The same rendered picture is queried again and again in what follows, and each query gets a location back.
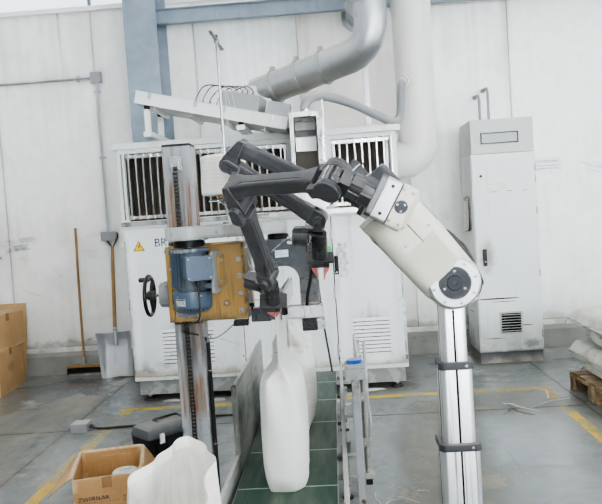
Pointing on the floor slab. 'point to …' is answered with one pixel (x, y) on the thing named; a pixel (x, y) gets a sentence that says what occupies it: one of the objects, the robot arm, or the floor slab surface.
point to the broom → (81, 334)
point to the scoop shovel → (122, 354)
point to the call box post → (359, 441)
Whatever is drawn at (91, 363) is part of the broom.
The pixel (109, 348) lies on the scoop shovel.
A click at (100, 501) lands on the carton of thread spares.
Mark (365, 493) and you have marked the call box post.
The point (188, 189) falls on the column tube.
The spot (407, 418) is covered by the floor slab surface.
